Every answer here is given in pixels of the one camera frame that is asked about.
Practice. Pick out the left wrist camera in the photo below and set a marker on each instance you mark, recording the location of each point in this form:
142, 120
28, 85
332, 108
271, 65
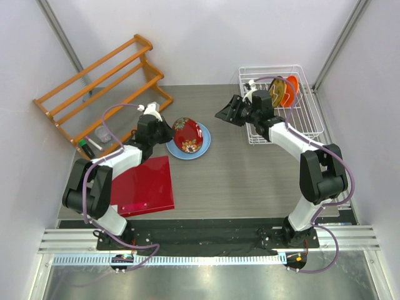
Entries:
151, 109

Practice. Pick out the green highlighter marker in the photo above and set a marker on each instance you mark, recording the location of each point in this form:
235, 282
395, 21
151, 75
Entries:
86, 149

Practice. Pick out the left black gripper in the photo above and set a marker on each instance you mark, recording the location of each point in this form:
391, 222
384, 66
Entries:
168, 131

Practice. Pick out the white pink pen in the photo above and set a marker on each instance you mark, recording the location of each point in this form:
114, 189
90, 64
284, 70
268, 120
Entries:
96, 145

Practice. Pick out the orange plate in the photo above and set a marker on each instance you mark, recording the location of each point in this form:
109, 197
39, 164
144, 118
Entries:
292, 88

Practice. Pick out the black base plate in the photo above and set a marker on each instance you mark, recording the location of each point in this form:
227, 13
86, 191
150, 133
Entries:
216, 237

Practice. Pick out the white slotted cable duct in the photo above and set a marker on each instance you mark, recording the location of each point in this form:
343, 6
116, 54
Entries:
127, 260

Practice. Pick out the clear plastic cup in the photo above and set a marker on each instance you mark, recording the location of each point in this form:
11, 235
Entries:
103, 134

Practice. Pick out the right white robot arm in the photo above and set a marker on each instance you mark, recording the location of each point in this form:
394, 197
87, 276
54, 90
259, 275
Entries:
322, 176

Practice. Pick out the white wire dish rack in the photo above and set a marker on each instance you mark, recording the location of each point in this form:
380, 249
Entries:
304, 117

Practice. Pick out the light blue plate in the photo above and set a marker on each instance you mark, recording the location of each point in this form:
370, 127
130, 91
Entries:
173, 149

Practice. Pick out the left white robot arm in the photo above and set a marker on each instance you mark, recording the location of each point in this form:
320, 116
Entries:
88, 189

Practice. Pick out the aluminium rail frame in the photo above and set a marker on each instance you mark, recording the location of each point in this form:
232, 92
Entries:
346, 238

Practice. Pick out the orange wooden rack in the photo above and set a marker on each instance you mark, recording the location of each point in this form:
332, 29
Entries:
83, 98

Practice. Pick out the red floral plate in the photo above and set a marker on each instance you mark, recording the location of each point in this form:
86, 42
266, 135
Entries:
188, 136

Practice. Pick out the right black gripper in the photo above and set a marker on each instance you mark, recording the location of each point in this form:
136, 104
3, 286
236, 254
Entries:
227, 113

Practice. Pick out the red acrylic board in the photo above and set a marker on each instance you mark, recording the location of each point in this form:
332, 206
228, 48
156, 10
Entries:
145, 189

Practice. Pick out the yellow patterned plate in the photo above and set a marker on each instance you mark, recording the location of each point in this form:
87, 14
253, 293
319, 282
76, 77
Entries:
277, 90

